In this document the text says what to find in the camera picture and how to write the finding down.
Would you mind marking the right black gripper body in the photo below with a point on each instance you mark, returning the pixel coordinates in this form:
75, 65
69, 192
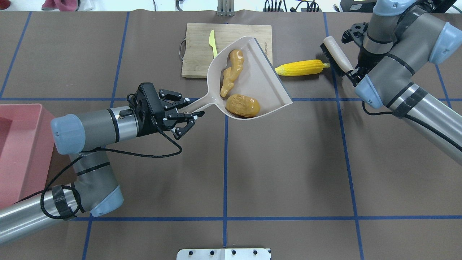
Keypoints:
365, 60

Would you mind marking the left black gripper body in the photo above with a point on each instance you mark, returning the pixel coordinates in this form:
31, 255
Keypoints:
145, 127

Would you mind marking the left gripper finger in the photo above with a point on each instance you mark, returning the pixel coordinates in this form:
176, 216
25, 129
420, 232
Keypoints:
173, 100
180, 123

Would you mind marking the beige hand brush black bristles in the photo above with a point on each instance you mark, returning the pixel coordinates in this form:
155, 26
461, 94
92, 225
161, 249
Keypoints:
336, 57

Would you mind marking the yellow toy corn cob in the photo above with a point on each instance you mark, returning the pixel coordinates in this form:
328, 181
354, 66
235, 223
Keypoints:
302, 68

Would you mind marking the brown toy potato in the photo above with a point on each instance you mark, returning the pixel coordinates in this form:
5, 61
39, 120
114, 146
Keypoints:
242, 106

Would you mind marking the tan toy ginger root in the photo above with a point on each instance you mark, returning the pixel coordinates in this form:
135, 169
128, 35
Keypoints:
230, 74

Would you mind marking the beige plastic dustpan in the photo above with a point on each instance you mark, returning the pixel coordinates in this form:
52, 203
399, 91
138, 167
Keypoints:
258, 80

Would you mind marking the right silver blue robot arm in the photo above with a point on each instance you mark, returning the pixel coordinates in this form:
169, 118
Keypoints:
401, 37

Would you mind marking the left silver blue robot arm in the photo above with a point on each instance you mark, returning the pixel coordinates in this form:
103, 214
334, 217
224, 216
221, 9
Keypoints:
88, 183

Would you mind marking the pink plastic bin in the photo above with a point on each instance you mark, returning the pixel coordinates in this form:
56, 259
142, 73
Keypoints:
26, 147

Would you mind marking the wooden cutting board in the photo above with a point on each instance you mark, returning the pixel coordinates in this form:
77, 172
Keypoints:
199, 54

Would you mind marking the yellow plastic toy knife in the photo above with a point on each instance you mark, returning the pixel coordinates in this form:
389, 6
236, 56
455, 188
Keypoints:
212, 43

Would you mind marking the black power strip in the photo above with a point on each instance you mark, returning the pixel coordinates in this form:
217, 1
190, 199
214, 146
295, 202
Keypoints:
302, 6

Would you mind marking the maroon cloth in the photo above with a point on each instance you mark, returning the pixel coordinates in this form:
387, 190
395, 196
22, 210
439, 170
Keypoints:
61, 5

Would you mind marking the aluminium frame post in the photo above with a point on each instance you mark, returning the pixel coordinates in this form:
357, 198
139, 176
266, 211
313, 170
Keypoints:
225, 8

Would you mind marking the metal base plate with bolts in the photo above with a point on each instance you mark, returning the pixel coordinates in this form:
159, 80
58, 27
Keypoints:
225, 254

